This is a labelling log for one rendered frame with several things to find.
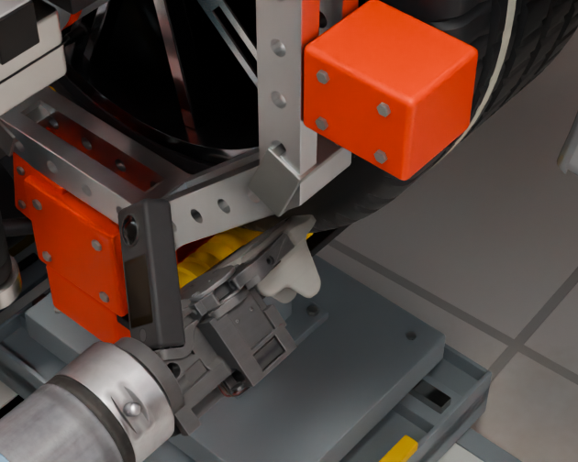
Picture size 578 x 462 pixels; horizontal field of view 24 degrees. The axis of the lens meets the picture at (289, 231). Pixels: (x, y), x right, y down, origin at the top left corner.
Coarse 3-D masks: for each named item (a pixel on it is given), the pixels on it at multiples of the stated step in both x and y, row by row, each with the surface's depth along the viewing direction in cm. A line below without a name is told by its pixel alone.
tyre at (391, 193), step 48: (384, 0) 91; (432, 0) 88; (480, 0) 90; (528, 0) 96; (576, 0) 104; (480, 48) 93; (528, 48) 101; (480, 96) 99; (144, 144) 124; (336, 192) 108; (384, 192) 104
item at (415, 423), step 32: (0, 352) 162; (32, 352) 164; (448, 352) 161; (32, 384) 160; (448, 384) 160; (480, 384) 157; (384, 416) 157; (416, 416) 155; (448, 416) 154; (160, 448) 154; (352, 448) 154; (384, 448) 154; (416, 448) 150; (448, 448) 159
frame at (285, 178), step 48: (288, 0) 85; (336, 0) 88; (288, 48) 88; (48, 96) 124; (288, 96) 90; (0, 144) 124; (48, 144) 119; (96, 144) 121; (288, 144) 94; (336, 144) 97; (96, 192) 117; (144, 192) 115; (192, 192) 106; (240, 192) 101; (288, 192) 96; (192, 240) 110
